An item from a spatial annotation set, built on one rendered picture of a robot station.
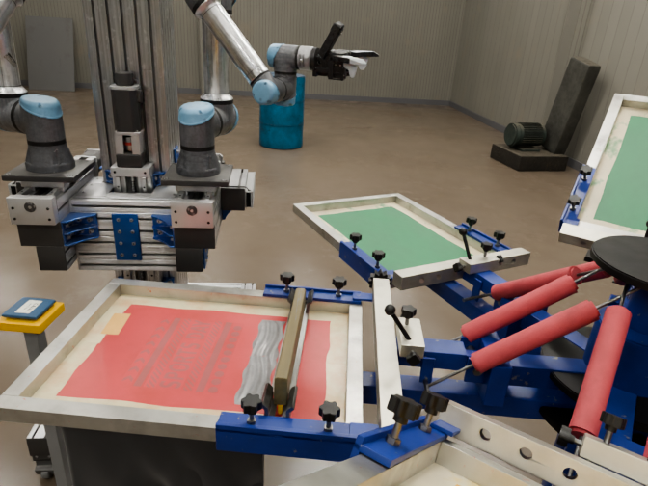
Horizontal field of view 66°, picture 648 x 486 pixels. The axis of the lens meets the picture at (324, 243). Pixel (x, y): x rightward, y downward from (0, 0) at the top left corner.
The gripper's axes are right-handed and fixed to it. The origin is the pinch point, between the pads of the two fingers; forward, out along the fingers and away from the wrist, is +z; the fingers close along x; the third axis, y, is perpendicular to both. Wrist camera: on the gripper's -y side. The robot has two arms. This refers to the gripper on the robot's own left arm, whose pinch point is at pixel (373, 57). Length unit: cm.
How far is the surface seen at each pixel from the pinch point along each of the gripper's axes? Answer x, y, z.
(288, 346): 78, 51, 3
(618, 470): 98, 40, 68
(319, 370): 73, 63, 8
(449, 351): 62, 55, 39
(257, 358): 75, 62, -8
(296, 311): 63, 53, -1
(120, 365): 90, 60, -38
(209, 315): 61, 64, -30
